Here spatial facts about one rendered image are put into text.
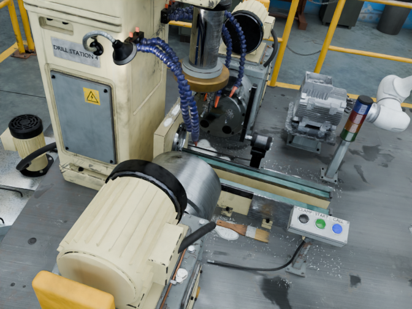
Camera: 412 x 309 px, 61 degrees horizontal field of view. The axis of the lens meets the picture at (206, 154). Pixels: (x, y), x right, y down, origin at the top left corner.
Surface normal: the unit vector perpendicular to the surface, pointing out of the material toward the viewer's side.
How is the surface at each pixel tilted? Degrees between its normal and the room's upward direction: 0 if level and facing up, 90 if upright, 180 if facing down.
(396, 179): 0
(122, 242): 22
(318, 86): 90
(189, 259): 0
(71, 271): 90
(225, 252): 0
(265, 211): 90
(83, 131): 90
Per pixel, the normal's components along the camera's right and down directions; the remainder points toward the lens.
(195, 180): 0.55, -0.53
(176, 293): 0.11, -0.75
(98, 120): -0.29, 0.61
